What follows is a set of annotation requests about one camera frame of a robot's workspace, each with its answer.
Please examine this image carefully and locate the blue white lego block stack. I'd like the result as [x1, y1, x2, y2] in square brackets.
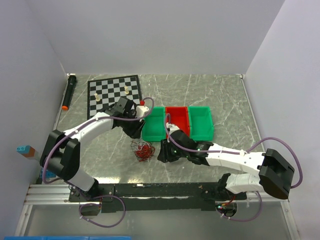
[36, 169, 56, 184]

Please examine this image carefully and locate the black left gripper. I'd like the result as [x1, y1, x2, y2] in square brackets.
[121, 112, 146, 139]

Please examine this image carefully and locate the black white chessboard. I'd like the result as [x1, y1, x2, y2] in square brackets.
[87, 75, 142, 119]

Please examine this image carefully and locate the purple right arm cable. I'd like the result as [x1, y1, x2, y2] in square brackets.
[163, 113, 303, 222]

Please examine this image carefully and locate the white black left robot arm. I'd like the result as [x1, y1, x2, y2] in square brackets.
[39, 97, 153, 201]

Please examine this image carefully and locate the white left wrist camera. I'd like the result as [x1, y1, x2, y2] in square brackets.
[135, 100, 150, 118]

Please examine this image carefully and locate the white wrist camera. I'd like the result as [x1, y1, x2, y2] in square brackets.
[135, 100, 150, 118]
[165, 122, 180, 136]

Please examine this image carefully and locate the black cable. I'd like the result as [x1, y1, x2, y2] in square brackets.
[130, 139, 155, 161]

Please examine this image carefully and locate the blue brown block tower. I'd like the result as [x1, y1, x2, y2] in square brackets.
[16, 145, 40, 162]

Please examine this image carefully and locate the cream chess pawn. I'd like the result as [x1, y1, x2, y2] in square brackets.
[124, 85, 130, 95]
[94, 93, 101, 102]

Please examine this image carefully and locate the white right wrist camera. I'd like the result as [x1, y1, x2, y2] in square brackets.
[165, 122, 180, 136]

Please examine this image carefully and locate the black marker orange cap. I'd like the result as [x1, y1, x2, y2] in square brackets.
[61, 75, 78, 111]

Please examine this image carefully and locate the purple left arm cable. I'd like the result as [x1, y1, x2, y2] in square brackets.
[41, 96, 155, 184]

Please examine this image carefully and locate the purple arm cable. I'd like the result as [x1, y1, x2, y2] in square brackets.
[41, 96, 155, 184]
[163, 113, 303, 222]

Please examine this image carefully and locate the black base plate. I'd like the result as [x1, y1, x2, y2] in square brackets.
[68, 182, 247, 213]

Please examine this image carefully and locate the aluminium rail frame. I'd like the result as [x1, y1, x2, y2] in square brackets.
[15, 184, 301, 240]

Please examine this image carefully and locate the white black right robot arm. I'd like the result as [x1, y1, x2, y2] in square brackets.
[157, 130, 295, 200]

